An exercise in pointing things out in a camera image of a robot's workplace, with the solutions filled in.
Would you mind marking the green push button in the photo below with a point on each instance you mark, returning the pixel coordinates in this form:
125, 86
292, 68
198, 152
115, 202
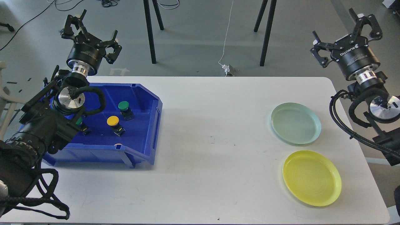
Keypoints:
126, 111
84, 129

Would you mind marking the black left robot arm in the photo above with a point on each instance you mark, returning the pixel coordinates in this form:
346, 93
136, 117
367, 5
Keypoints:
24, 184

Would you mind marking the right black tripod legs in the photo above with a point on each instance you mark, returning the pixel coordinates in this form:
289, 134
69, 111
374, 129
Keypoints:
269, 24

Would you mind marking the left black tripod legs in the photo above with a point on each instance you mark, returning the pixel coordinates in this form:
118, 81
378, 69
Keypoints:
149, 26

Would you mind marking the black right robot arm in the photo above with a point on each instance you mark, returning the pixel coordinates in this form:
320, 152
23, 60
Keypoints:
371, 102

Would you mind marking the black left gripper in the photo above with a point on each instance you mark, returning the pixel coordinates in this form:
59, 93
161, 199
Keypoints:
86, 48

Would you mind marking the light green plate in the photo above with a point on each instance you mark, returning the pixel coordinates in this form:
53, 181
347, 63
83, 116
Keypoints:
295, 123

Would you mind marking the black tripod legs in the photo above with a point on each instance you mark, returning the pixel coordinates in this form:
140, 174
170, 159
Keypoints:
269, 24
149, 26

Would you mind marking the blue plastic storage bin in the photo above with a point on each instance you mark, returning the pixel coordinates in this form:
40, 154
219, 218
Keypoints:
131, 131

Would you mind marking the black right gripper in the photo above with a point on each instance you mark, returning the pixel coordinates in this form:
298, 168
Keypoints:
357, 56

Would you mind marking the yellow plate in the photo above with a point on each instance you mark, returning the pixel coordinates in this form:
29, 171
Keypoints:
312, 178

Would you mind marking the green push button in bin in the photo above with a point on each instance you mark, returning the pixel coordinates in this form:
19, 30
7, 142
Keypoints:
126, 111

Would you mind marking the beige chair frame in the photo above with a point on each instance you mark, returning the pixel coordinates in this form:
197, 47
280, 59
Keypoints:
6, 98

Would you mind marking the yellow push button bin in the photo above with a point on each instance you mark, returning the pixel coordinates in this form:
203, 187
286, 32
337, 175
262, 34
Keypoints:
114, 123

